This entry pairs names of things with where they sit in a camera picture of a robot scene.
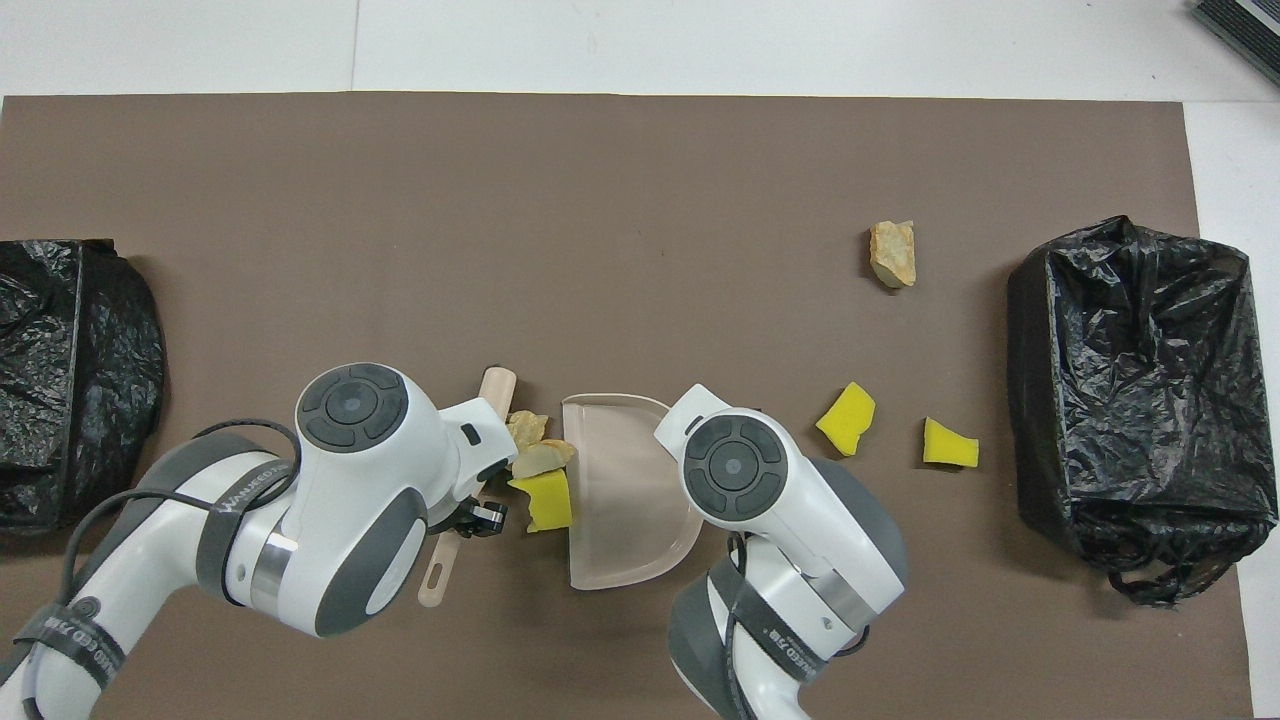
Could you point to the yellow green sponge piece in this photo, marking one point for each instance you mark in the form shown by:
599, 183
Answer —
550, 500

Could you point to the orange striped croissant piece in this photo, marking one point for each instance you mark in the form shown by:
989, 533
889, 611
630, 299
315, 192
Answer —
545, 458

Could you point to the pale croissant piece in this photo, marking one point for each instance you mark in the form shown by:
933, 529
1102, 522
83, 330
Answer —
524, 428

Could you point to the beige plastic dustpan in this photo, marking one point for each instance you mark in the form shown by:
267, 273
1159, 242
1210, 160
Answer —
620, 500

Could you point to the small yellow sponge piece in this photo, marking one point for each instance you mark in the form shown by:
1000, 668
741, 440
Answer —
950, 447

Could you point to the pale bread chunk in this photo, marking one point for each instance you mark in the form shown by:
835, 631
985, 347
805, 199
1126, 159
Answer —
893, 255

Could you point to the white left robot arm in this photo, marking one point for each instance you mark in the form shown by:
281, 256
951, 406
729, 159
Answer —
330, 500

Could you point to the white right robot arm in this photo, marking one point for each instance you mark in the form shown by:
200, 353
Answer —
780, 520

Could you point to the black bag lined bin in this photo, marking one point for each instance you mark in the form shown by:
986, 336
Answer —
1150, 400
90, 400

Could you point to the brown table mat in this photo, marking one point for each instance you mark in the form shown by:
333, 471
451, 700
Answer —
300, 200

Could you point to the grey ribbed device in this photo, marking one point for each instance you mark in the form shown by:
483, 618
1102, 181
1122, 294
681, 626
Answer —
1245, 25

